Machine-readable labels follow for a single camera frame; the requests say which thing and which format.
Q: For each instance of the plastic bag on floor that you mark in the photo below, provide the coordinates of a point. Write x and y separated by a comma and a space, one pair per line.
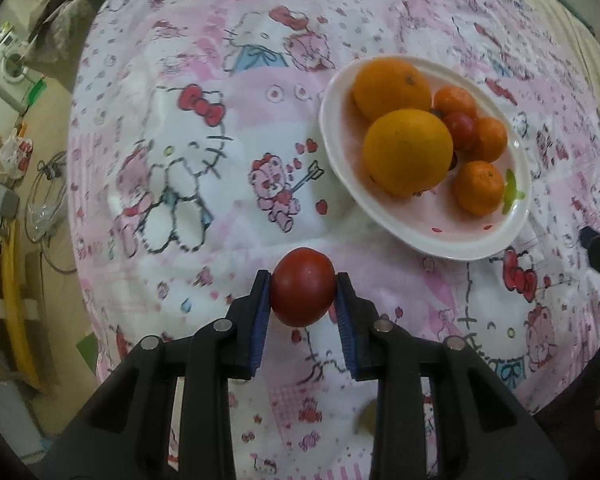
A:
15, 156

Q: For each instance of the large yellow-orange orange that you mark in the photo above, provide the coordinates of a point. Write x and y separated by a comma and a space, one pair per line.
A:
407, 152

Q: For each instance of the white washing machine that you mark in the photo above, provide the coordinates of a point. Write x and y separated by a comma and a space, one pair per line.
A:
20, 85

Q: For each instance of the small mandarin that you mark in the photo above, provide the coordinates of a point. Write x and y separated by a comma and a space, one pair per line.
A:
451, 99
478, 188
491, 139

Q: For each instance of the pink white strawberry plate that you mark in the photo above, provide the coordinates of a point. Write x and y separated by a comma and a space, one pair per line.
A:
431, 222

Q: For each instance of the dark purple grape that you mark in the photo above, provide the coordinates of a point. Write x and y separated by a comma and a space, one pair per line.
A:
453, 162

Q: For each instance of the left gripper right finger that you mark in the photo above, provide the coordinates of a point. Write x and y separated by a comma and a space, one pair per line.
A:
377, 350

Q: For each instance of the small red tomato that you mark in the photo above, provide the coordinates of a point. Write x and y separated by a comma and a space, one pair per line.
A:
462, 129

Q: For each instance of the pink cartoon cat bedsheet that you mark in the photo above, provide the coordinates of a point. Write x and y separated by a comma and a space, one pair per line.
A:
195, 160

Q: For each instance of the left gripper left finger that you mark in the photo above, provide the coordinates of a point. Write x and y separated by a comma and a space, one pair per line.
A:
227, 348

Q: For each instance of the yellow wooden chair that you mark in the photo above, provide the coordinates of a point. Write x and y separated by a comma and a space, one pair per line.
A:
15, 311

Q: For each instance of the large red tomato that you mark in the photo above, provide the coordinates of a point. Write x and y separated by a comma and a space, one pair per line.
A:
303, 287

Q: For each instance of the large orange with stem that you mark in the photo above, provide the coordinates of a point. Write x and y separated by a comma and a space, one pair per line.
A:
384, 85

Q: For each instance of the green grape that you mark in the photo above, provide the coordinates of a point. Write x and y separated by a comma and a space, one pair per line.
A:
366, 420

